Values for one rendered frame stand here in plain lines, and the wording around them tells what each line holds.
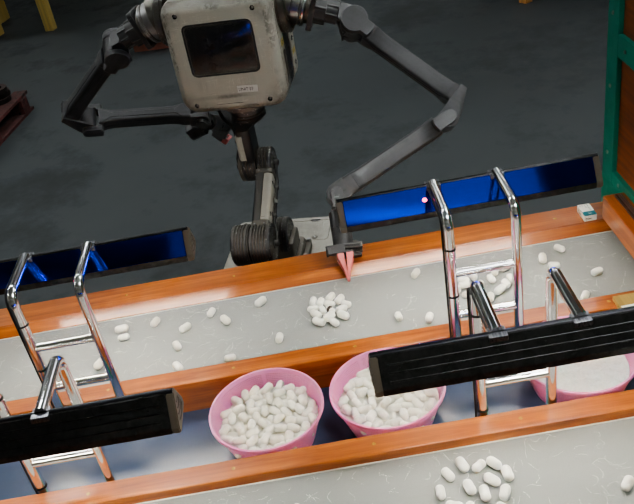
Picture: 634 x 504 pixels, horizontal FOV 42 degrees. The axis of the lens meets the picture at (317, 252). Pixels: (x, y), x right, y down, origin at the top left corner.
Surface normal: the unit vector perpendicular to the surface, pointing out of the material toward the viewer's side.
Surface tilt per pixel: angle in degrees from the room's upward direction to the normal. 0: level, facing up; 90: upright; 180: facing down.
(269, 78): 90
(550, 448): 0
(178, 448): 0
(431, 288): 0
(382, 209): 58
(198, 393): 90
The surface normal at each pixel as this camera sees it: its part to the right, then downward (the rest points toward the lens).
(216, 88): -0.12, 0.57
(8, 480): -0.15, -0.83
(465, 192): -0.01, 0.02
